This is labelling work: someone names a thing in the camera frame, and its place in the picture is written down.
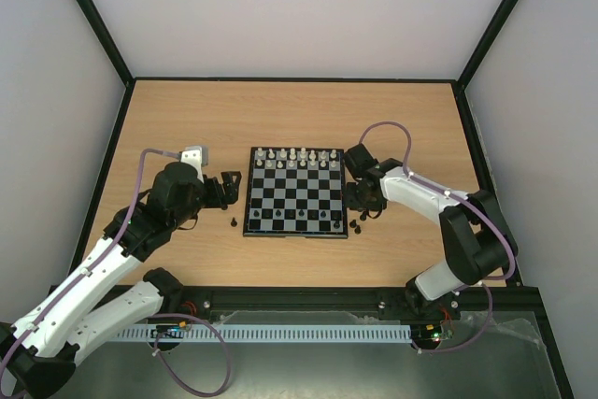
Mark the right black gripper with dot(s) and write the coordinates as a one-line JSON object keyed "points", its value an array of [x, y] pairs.
{"points": [[353, 196]]}

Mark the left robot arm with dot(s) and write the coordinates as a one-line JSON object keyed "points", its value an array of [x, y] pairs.
{"points": [[43, 348]]}

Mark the black aluminium front rail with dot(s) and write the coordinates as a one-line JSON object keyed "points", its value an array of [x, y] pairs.
{"points": [[383, 303]]}

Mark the left circuit board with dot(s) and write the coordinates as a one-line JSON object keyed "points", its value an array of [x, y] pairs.
{"points": [[171, 330]]}

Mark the light blue slotted cable duct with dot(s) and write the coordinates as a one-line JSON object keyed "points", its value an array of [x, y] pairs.
{"points": [[277, 333]]}

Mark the black and silver chessboard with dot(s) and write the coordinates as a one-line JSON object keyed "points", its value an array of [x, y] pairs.
{"points": [[310, 188]]}

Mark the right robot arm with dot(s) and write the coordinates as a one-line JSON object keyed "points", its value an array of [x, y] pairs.
{"points": [[476, 239]]}

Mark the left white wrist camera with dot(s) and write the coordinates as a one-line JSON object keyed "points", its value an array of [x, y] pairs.
{"points": [[197, 157]]}

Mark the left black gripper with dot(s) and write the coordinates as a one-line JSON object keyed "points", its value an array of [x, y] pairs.
{"points": [[217, 198]]}

